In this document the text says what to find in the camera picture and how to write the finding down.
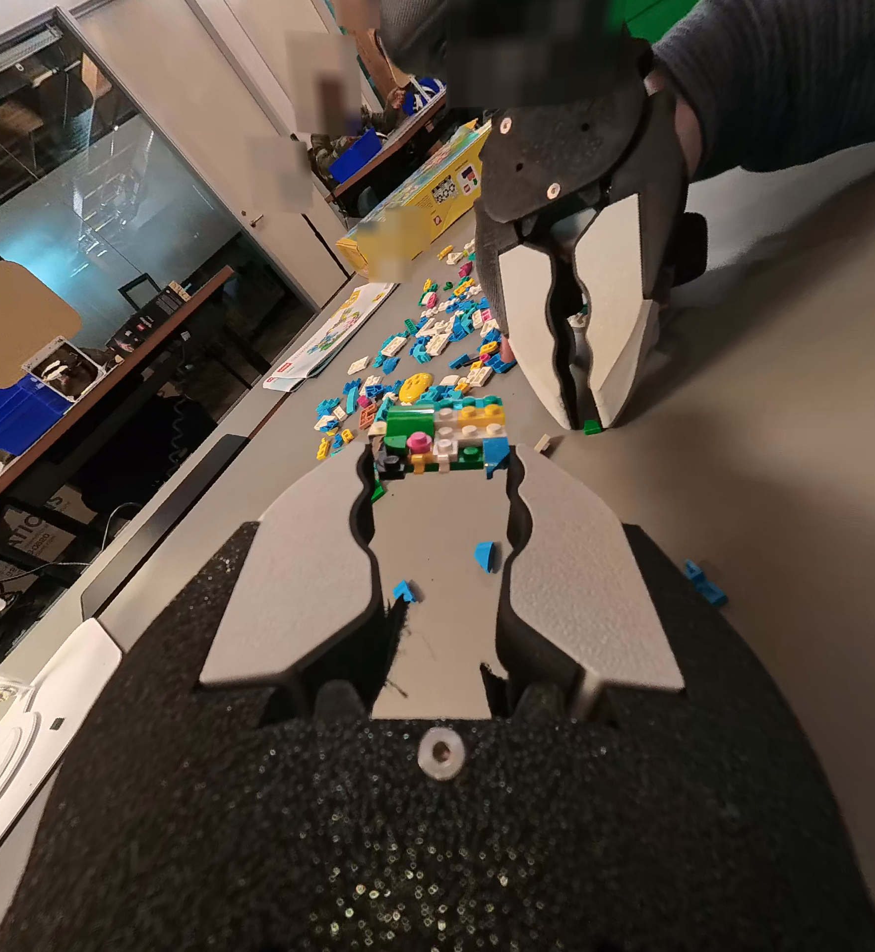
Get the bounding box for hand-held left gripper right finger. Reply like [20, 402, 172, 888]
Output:
[496, 443, 686, 721]

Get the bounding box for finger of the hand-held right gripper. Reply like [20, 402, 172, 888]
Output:
[570, 192, 662, 428]
[497, 239, 583, 432]

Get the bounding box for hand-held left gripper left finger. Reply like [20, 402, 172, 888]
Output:
[198, 439, 394, 704]

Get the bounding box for pile of toy bricks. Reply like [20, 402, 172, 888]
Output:
[311, 241, 520, 466]

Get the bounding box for multicoloured toy brick assembly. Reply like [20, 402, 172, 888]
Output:
[367, 394, 513, 503]

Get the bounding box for person's right forearm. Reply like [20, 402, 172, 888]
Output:
[649, 0, 875, 179]

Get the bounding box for grey desk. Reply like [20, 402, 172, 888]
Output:
[0, 122, 875, 952]

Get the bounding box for person's right hand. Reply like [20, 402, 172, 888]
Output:
[674, 95, 708, 181]

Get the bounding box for blue clip toy brick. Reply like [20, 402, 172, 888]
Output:
[685, 559, 729, 605]

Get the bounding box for yellow toy set box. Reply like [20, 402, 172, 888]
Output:
[335, 119, 494, 272]

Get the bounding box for green plastic bin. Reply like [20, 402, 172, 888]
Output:
[606, 0, 715, 44]

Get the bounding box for instruction booklet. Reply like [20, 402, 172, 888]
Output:
[262, 283, 397, 391]

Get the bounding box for blue storage bin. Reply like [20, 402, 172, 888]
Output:
[0, 372, 74, 456]
[329, 128, 379, 181]

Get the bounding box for wood-edged table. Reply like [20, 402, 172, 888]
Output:
[0, 266, 236, 522]

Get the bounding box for white display stand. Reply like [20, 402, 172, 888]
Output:
[0, 617, 123, 875]

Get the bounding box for black boxes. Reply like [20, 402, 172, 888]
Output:
[106, 281, 189, 351]

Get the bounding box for clear acrylic box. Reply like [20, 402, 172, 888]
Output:
[21, 336, 104, 403]

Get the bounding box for tan rounded board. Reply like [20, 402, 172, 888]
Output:
[0, 260, 83, 389]

